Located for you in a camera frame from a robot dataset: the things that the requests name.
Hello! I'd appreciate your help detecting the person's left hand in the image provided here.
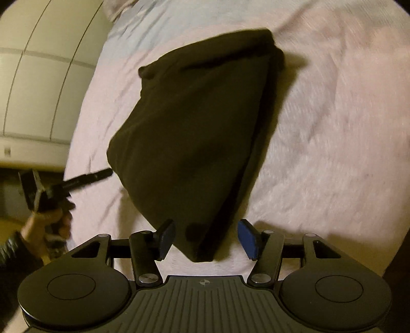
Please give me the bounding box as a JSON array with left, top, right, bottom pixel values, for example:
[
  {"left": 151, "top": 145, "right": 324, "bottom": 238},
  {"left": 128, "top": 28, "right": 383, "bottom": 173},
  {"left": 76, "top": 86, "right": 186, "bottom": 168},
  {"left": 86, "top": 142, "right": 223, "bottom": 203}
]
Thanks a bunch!
[{"left": 21, "top": 204, "right": 76, "bottom": 257}]

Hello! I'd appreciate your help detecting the dark olive garment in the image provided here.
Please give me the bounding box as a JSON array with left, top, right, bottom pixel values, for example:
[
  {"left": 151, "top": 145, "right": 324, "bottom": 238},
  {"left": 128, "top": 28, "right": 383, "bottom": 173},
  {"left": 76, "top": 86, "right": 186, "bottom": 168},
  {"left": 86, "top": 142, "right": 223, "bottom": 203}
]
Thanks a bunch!
[{"left": 107, "top": 28, "right": 285, "bottom": 263}]

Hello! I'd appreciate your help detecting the white panelled wardrobe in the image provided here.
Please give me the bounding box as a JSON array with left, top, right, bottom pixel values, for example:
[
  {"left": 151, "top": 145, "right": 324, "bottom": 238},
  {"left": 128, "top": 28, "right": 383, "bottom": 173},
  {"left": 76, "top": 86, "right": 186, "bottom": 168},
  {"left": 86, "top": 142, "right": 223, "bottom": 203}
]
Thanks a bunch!
[{"left": 0, "top": 0, "right": 111, "bottom": 169}]

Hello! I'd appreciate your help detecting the white bed sheet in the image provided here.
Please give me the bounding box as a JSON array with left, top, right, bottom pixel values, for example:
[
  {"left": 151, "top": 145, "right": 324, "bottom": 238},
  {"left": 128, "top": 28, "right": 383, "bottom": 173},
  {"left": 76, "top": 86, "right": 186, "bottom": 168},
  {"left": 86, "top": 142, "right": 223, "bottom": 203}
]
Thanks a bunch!
[{"left": 62, "top": 0, "right": 410, "bottom": 279}]

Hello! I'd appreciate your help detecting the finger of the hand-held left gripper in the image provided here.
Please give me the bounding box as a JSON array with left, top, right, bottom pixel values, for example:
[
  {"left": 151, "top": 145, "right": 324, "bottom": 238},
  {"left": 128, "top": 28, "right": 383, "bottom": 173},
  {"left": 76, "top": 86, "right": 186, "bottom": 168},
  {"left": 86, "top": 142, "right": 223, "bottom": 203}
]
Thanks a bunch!
[{"left": 62, "top": 169, "right": 113, "bottom": 193}]

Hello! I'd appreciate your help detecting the person's left forearm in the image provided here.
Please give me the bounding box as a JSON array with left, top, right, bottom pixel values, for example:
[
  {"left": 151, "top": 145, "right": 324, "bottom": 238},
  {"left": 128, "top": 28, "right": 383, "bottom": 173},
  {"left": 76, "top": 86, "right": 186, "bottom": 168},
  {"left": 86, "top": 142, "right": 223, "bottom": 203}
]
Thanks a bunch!
[{"left": 0, "top": 231, "right": 45, "bottom": 324}]

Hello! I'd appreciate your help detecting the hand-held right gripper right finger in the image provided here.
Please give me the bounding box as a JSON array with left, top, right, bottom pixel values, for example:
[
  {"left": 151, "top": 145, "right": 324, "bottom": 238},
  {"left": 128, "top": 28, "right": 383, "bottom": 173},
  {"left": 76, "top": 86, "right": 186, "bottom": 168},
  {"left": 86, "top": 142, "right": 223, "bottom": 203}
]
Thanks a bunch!
[{"left": 238, "top": 218, "right": 342, "bottom": 287}]

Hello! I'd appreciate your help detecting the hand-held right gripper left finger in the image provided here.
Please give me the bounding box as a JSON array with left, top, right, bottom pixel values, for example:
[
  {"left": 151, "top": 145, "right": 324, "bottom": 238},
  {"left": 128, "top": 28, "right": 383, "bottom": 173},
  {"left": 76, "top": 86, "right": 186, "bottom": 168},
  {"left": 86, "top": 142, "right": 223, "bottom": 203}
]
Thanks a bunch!
[{"left": 69, "top": 218, "right": 176, "bottom": 287}]

